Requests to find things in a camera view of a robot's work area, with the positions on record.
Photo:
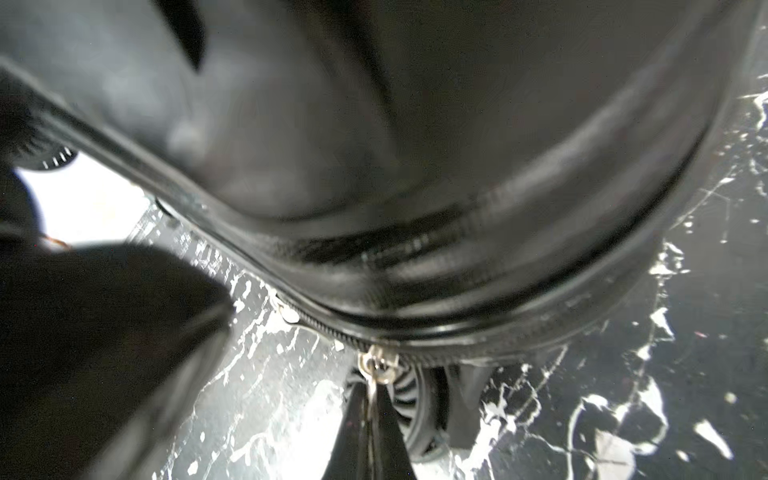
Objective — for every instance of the black hard-shell suitcase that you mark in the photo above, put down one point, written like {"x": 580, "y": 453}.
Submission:
{"x": 461, "y": 182}

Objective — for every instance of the silver zipper pull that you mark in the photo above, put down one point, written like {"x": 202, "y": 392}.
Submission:
{"x": 379, "y": 366}

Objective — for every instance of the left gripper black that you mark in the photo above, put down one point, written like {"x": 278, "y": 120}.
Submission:
{"x": 103, "y": 350}

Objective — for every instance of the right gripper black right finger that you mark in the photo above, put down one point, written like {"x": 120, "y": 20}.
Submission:
{"x": 389, "y": 459}

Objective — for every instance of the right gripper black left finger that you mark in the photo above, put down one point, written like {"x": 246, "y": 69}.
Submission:
{"x": 349, "y": 456}

